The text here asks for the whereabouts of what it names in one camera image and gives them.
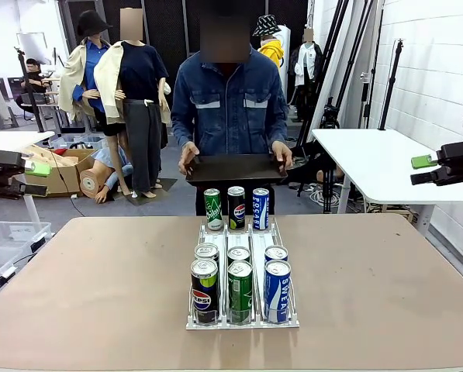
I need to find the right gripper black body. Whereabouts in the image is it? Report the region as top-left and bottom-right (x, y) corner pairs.
(437, 139), (463, 176)

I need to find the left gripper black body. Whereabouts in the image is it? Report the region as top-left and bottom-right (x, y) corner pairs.
(0, 148), (26, 199)

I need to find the dark brown serving tray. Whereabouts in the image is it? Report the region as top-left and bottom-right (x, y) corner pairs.
(184, 153), (289, 184)

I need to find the blue Pocari Sweat can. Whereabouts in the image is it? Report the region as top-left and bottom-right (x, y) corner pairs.
(264, 259), (292, 325)
(252, 188), (271, 231)
(264, 244), (289, 265)

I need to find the green Chilsung cider can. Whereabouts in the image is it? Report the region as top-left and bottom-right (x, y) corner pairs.
(226, 260), (254, 326)
(203, 188), (223, 232)
(226, 246), (251, 267)

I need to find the person's left sleeved forearm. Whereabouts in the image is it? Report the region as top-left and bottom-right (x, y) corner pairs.
(267, 110), (290, 146)

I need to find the person's right sleeved forearm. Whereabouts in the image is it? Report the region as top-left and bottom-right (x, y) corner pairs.
(171, 110), (198, 154)

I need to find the person in denim jacket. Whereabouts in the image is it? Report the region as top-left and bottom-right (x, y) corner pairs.
(171, 0), (290, 216)

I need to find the person's left hand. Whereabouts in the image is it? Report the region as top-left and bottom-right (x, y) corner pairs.
(271, 140), (295, 172)

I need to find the person's right hand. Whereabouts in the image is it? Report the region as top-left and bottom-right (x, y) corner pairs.
(178, 140), (200, 176)

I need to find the small white side table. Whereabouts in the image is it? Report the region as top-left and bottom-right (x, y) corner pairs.
(0, 130), (57, 233)

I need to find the brown cardboard box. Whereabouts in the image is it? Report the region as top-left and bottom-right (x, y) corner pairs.
(23, 143), (97, 198)

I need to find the large white table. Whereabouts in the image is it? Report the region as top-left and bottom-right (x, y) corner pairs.
(311, 128), (463, 236)

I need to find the mannequin lying in blue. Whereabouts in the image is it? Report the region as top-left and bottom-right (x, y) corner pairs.
(79, 146), (134, 205)

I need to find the black tripod stand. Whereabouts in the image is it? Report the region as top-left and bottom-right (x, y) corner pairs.
(14, 46), (46, 133)

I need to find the black light stand pole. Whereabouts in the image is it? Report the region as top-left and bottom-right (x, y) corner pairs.
(377, 38), (405, 131)

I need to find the seated man in black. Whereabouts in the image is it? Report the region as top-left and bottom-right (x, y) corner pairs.
(16, 57), (53, 115)

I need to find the mannequin in blue shirt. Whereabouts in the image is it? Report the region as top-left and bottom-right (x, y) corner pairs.
(57, 22), (133, 198)

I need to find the mannequin in navy top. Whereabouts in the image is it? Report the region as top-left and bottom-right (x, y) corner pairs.
(94, 7), (173, 199)

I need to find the mannequin in white jacket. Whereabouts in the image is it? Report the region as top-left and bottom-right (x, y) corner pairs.
(289, 29), (323, 122)

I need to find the black brimmed hat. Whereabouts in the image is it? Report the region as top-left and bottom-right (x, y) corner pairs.
(76, 10), (114, 38)

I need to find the white can dispenser rack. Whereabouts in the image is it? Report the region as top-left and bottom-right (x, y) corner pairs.
(185, 216), (300, 331)

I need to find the black Pepsi can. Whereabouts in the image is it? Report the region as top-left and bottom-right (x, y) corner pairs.
(194, 243), (220, 268)
(226, 185), (247, 231)
(190, 257), (220, 326)

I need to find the mannequin in yellow hoodie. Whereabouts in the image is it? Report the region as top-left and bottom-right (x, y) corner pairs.
(257, 35), (285, 69)

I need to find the patterned bucket hat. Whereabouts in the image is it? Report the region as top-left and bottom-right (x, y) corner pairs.
(252, 14), (282, 38)

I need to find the thin black floor cable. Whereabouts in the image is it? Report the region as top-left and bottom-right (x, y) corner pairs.
(50, 149), (85, 217)

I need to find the black camera tripod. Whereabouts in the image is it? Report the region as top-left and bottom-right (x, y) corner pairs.
(319, 96), (340, 130)

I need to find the white cable coil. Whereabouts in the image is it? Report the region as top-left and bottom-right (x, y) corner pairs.
(309, 182), (345, 210)

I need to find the black mannequin base plate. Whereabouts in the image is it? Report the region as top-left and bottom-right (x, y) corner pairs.
(124, 177), (178, 207)

